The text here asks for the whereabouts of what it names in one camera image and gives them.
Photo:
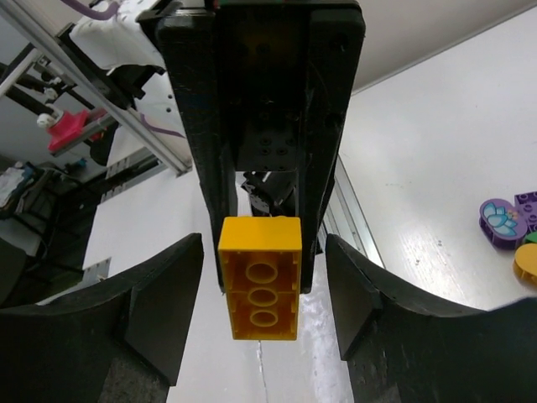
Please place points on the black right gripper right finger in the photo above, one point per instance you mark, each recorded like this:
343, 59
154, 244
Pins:
404, 344

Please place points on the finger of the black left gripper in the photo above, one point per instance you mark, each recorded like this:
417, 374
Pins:
334, 46
186, 42

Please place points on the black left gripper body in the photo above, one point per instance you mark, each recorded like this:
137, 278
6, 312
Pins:
261, 53

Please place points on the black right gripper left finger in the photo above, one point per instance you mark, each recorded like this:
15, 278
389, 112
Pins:
120, 340

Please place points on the yellow oval lego piece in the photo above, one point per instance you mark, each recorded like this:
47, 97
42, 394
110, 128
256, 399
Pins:
525, 263

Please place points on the yellow 2x4 lego brick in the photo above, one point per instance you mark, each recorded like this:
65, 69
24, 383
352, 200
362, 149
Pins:
260, 258

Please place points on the green rounded lego piece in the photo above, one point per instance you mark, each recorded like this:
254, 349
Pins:
530, 238

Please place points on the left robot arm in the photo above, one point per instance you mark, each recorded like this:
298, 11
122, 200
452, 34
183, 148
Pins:
121, 33

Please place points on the red plastic part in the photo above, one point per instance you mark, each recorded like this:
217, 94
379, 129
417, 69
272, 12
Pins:
72, 129

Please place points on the purple oval flower lego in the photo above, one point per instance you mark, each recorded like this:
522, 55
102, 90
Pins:
503, 224

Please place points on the purple 2x4 lego brick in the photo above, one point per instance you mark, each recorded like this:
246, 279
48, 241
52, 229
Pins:
526, 204

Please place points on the aluminium table rail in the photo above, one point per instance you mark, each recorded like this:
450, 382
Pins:
46, 44

